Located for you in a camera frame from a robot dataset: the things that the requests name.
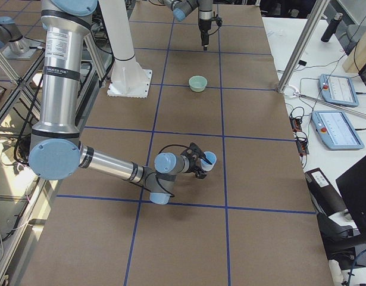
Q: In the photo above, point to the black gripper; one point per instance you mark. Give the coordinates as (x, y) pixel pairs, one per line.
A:
(203, 25)
(194, 167)

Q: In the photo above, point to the black computer monitor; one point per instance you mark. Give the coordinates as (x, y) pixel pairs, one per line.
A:
(352, 187)

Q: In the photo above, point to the light green bowl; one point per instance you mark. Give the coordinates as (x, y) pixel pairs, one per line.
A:
(197, 83)

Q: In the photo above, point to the lower teach pendant tablet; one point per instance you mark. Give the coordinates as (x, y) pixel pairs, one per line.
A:
(336, 131)

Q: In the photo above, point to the upper teach pendant tablet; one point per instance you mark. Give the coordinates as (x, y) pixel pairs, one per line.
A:
(338, 90)

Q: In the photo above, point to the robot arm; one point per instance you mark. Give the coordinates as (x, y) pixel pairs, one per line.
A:
(181, 9)
(55, 150)

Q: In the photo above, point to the electronics board with wires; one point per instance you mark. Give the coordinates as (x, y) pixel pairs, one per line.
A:
(301, 138)

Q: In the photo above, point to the light blue plastic cup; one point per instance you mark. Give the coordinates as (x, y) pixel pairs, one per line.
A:
(208, 167)

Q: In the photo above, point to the black water bottle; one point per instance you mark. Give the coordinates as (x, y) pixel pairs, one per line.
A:
(332, 27)

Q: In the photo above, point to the teach pendant tablet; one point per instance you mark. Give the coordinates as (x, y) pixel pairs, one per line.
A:
(336, 131)
(338, 90)

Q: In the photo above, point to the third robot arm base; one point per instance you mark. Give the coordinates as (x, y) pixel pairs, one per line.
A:
(13, 45)

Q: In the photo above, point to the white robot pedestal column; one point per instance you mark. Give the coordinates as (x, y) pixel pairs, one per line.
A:
(128, 78)

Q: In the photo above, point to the aluminium frame post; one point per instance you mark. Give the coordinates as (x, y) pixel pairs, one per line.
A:
(310, 25)

